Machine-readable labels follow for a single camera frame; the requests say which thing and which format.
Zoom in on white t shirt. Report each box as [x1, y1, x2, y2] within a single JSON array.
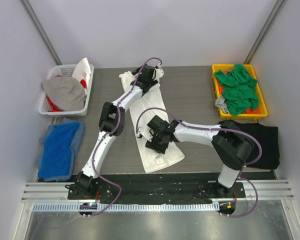
[[129, 83, 185, 173]]

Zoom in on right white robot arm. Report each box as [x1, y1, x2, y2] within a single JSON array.
[[145, 115, 256, 198]]

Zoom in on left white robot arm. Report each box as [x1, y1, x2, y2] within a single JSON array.
[[65, 64, 164, 200]]

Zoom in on white cloth in basket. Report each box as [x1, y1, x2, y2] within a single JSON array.
[[71, 57, 92, 86]]

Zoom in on yellow plastic bin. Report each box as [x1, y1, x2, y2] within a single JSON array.
[[212, 64, 268, 120]]

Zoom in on grey cloth in bin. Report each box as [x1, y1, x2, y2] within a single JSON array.
[[214, 96, 230, 114]]

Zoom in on grey cloth in basket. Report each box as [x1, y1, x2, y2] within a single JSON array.
[[41, 76, 87, 112]]

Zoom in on white plastic basket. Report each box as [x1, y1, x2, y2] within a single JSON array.
[[38, 64, 94, 117]]

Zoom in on green t shirt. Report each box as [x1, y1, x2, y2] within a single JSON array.
[[214, 64, 259, 116]]

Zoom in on red cloth in basket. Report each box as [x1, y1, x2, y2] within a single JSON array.
[[46, 72, 89, 113]]

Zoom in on black folded t shirt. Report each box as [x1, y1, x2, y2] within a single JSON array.
[[231, 120, 280, 170]]

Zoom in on blue t shirt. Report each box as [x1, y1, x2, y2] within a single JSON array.
[[38, 122, 80, 179]]

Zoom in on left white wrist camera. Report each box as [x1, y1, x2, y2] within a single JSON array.
[[154, 65, 164, 80]]

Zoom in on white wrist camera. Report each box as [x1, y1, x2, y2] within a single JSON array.
[[154, 65, 164, 80], [136, 125, 152, 141]]

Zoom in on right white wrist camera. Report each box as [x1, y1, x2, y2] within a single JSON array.
[[136, 125, 152, 141]]

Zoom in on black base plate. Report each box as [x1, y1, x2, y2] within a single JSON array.
[[78, 172, 246, 205]]

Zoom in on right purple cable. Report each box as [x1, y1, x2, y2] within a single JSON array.
[[136, 107, 263, 218]]

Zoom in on left corner aluminium post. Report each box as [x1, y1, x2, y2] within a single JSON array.
[[19, 0, 62, 65]]

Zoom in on corner aluminium post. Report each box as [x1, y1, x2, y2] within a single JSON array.
[[19, 0, 62, 65], [243, 0, 287, 64]]

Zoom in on aluminium frame rail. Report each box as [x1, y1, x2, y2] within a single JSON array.
[[21, 177, 294, 205]]

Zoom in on white slotted cable duct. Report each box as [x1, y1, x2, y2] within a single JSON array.
[[32, 202, 220, 213]]

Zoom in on right corner aluminium post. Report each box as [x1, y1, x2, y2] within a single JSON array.
[[243, 0, 287, 64]]

